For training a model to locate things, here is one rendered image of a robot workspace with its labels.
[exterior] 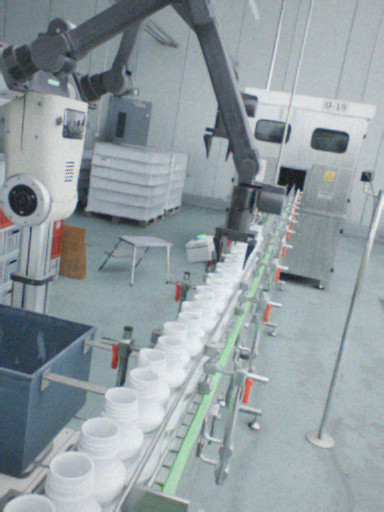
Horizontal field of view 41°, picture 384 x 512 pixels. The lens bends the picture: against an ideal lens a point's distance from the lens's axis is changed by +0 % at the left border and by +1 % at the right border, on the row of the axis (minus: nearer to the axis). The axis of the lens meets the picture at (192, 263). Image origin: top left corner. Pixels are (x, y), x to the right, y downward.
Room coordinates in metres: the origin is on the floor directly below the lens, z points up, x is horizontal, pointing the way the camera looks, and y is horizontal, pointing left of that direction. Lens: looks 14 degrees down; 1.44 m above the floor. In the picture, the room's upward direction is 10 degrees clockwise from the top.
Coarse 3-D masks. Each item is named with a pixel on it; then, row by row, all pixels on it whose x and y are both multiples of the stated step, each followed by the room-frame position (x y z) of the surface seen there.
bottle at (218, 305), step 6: (210, 282) 1.03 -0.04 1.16; (216, 282) 1.03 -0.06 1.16; (216, 288) 1.00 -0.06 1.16; (222, 288) 1.01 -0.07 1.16; (216, 294) 0.99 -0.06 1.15; (216, 300) 1.00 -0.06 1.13; (216, 306) 0.99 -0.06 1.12; (222, 306) 1.00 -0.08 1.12; (222, 312) 1.00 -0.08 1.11; (216, 318) 0.99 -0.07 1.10; (216, 336) 0.99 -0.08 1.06
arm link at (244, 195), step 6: (234, 186) 1.24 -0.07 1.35; (240, 186) 1.23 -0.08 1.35; (246, 186) 1.24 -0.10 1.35; (252, 186) 1.24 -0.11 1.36; (258, 186) 1.24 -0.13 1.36; (234, 192) 1.23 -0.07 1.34; (240, 192) 1.22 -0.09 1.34; (246, 192) 1.22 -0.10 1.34; (252, 192) 1.22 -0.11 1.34; (258, 192) 1.22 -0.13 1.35; (234, 198) 1.23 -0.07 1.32; (240, 198) 1.22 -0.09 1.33; (246, 198) 1.22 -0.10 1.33; (252, 198) 1.23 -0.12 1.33; (258, 198) 1.22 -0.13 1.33; (234, 204) 1.23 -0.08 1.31; (240, 204) 1.22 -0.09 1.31; (246, 204) 1.22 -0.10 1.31; (252, 204) 1.23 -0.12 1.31; (240, 210) 1.23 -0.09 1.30
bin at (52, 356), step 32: (0, 320) 1.24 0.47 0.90; (32, 320) 1.22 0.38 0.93; (64, 320) 1.21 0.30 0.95; (0, 352) 1.24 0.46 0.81; (32, 352) 1.22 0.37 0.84; (64, 352) 1.02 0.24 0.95; (0, 384) 0.91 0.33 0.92; (32, 384) 0.90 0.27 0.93; (64, 384) 0.93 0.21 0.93; (0, 416) 0.91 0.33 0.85; (32, 416) 0.91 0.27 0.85; (64, 416) 1.07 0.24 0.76; (0, 448) 0.90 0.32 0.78; (32, 448) 0.93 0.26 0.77
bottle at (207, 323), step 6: (198, 294) 0.91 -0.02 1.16; (204, 294) 0.91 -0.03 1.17; (198, 300) 0.88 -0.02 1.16; (204, 300) 0.91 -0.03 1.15; (210, 300) 0.90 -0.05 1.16; (204, 306) 0.88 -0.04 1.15; (210, 306) 0.89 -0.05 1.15; (204, 312) 0.88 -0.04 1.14; (210, 312) 0.89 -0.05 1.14; (204, 318) 0.88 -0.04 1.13; (210, 318) 0.89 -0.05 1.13; (204, 324) 0.87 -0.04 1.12; (210, 324) 0.88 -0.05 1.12; (210, 330) 0.88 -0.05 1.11; (204, 336) 0.87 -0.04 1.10; (204, 342) 0.87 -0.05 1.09; (204, 360) 0.88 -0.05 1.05; (198, 372) 0.87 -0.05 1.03
